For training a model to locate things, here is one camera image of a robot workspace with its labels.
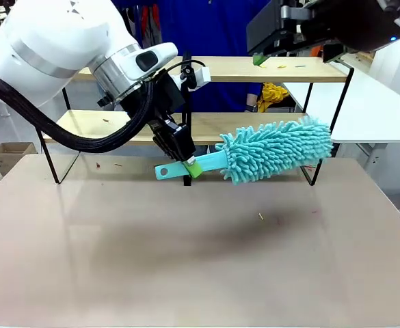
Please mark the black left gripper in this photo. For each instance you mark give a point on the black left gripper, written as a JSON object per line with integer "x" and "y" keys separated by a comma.
{"x": 165, "y": 95}

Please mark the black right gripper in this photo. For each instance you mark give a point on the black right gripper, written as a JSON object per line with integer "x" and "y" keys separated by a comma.
{"x": 353, "y": 24}

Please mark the teal chenille duster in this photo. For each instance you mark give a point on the teal chenille duster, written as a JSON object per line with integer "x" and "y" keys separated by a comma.
{"x": 278, "y": 150}

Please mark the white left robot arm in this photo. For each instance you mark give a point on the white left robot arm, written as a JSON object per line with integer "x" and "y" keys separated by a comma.
{"x": 56, "y": 44}

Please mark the person's left forearm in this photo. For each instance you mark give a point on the person's left forearm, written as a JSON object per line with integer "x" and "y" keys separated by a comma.
{"x": 251, "y": 99}

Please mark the orange garment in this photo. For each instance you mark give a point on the orange garment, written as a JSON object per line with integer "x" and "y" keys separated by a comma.
{"x": 317, "y": 52}

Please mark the wooden two-tier shelf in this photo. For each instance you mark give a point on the wooden two-tier shelf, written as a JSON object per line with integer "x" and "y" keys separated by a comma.
{"x": 186, "y": 181}

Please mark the yellow cloth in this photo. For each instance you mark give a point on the yellow cloth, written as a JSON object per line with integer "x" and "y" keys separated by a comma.
{"x": 273, "y": 97}

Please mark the wooden shelf board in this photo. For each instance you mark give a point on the wooden shelf board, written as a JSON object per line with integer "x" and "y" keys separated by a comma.
{"x": 83, "y": 123}
{"x": 234, "y": 70}

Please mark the person in blue jacket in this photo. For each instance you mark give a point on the person in blue jacket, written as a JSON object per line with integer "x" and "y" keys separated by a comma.
{"x": 220, "y": 34}

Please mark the black wristwatch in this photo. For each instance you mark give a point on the black wristwatch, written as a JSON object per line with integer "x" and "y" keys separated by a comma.
{"x": 251, "y": 108}

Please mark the large white table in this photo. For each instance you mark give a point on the large white table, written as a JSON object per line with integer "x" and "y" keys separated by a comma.
{"x": 367, "y": 109}

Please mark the cardboard box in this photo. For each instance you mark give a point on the cardboard box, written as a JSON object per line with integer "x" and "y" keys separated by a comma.
{"x": 11, "y": 155}

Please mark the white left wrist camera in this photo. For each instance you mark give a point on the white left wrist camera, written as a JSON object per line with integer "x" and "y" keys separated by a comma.
{"x": 198, "y": 77}

